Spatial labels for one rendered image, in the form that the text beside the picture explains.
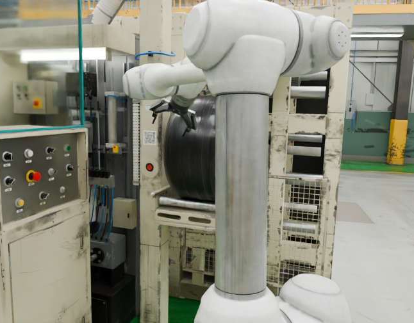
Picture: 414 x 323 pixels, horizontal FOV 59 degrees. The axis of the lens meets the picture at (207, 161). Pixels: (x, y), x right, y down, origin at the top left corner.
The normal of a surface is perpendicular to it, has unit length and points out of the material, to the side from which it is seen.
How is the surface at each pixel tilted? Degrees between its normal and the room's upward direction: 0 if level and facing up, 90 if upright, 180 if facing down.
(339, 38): 87
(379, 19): 90
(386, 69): 90
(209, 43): 111
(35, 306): 90
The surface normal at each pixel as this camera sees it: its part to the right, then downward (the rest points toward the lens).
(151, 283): -0.32, 0.13
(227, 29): 0.14, 0.13
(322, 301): 0.08, -0.52
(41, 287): 0.95, 0.07
